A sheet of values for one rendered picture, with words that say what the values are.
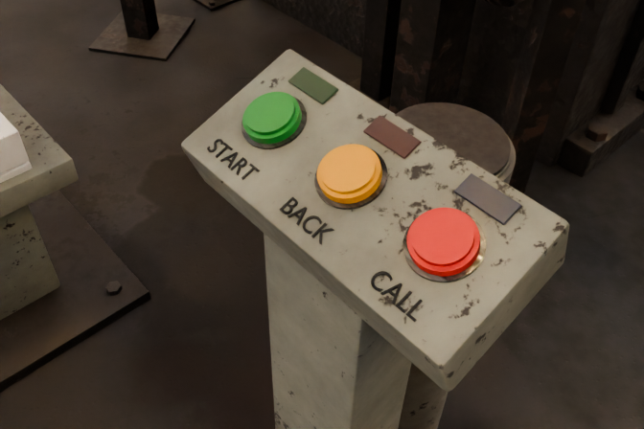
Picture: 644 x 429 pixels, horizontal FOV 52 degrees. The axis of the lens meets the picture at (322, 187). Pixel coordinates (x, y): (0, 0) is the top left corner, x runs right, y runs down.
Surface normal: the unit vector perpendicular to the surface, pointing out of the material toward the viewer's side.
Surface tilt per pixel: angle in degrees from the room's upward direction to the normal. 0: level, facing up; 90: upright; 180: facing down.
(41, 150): 0
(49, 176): 90
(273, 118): 20
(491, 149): 0
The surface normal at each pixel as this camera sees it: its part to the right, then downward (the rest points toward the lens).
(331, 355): -0.74, 0.45
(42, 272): 0.67, 0.52
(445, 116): 0.02, -0.73
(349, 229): -0.23, -0.53
